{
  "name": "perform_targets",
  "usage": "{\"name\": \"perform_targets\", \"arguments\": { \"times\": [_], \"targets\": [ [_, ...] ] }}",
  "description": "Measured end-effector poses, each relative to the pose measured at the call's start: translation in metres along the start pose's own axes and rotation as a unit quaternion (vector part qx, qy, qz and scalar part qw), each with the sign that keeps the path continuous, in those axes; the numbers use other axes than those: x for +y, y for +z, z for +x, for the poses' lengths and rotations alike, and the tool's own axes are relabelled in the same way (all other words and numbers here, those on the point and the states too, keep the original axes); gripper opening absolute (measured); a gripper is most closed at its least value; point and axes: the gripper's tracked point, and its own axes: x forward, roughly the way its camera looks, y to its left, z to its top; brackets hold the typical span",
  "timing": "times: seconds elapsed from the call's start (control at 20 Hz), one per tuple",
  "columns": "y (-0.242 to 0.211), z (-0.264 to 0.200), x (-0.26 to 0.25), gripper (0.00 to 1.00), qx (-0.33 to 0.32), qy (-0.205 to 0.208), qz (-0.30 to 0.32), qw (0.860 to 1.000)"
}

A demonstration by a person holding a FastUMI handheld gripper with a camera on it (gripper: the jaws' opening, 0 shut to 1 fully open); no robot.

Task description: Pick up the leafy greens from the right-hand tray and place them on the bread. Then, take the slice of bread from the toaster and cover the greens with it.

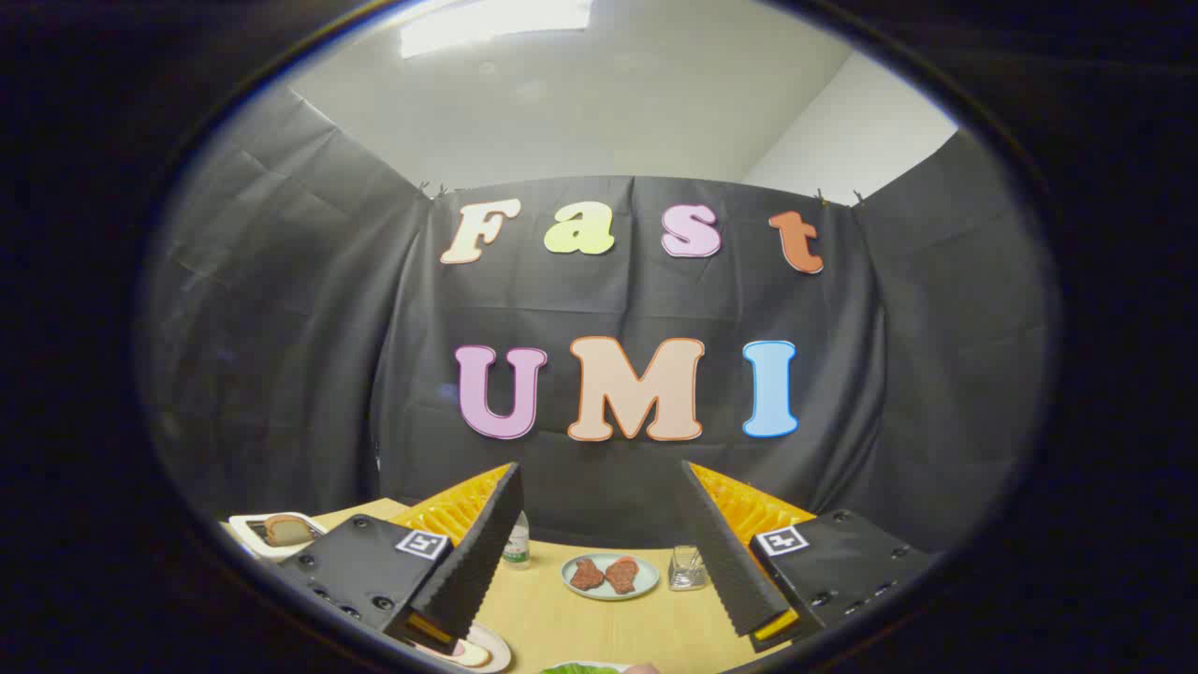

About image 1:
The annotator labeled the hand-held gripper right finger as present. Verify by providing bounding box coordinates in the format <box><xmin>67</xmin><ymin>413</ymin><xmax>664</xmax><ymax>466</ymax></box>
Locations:
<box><xmin>680</xmin><ymin>460</ymin><xmax>937</xmax><ymax>653</ymax></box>

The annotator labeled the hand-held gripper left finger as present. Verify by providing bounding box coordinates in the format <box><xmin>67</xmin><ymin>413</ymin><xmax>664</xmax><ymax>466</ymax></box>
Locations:
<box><xmin>279</xmin><ymin>462</ymin><xmax>525</xmax><ymax>656</ymax></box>

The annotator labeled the clear plastic water bottle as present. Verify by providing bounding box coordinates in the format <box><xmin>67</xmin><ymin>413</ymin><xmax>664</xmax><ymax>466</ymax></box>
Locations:
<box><xmin>503</xmin><ymin>510</ymin><xmax>532</xmax><ymax>570</ymax></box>

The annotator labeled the clear glass cup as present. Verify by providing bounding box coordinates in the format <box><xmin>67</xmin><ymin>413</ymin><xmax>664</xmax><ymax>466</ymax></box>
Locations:
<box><xmin>668</xmin><ymin>546</ymin><xmax>708</xmax><ymax>592</ymax></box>

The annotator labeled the pale blue oval plate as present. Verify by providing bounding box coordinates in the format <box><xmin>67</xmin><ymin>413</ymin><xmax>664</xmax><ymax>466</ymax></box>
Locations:
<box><xmin>562</xmin><ymin>552</ymin><xmax>661</xmax><ymax>601</ymax></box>

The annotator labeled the round beige plate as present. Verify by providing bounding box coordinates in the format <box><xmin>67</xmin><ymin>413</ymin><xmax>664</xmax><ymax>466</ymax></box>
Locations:
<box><xmin>412</xmin><ymin>623</ymin><xmax>513</xmax><ymax>674</ymax></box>

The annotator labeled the white toaster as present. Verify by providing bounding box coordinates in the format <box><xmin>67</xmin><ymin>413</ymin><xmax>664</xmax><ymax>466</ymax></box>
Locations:
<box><xmin>227</xmin><ymin>512</ymin><xmax>329</xmax><ymax>563</ymax></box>

